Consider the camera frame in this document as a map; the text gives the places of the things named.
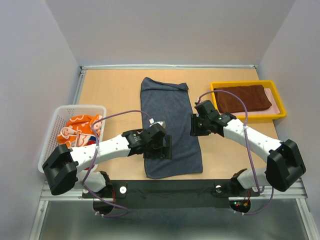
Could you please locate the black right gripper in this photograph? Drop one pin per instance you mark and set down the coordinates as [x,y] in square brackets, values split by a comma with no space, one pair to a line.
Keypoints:
[195,130]

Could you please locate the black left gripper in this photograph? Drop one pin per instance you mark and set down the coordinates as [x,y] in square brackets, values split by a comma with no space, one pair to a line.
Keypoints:
[165,151]

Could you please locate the dark blue-grey towel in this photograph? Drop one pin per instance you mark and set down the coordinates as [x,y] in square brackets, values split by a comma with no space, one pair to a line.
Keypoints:
[170,103]

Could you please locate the brown towel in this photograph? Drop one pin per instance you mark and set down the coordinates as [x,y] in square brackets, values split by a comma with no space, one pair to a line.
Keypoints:
[227,102]

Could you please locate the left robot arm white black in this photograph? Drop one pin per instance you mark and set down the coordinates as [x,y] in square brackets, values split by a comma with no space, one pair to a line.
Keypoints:
[71,168]

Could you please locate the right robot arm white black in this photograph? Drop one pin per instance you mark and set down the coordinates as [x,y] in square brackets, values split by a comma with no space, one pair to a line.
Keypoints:
[284,163]

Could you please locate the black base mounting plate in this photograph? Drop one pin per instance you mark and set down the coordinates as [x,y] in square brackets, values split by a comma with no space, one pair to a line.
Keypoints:
[173,194]

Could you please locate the red patterned towel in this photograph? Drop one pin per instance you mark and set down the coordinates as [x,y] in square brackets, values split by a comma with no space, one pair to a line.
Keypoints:
[91,142]

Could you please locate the pink folded towel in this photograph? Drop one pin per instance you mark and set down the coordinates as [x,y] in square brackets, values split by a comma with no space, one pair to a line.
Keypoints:
[272,105]

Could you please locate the yellow plastic tray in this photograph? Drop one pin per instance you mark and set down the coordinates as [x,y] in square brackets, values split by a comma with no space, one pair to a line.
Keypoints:
[266,84]

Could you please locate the orange white patterned towel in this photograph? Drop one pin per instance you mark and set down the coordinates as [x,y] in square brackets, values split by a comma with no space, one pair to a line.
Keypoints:
[78,130]

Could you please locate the white plastic basket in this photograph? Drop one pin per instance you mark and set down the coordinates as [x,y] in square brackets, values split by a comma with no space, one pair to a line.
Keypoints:
[59,120]

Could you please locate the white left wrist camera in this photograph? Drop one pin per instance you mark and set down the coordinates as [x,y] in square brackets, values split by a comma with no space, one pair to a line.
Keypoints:
[152,122]

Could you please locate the aluminium back rail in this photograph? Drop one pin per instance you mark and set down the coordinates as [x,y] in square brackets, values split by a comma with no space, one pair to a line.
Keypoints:
[167,66]

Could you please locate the aluminium rail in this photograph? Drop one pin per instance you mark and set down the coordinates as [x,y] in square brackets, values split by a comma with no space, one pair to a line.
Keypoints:
[79,87]
[167,66]

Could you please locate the aluminium left side rail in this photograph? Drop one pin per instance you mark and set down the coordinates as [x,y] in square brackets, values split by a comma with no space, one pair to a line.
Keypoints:
[79,87]

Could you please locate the aluminium front rail frame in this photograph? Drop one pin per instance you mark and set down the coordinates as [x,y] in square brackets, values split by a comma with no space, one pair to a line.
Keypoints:
[297,191]

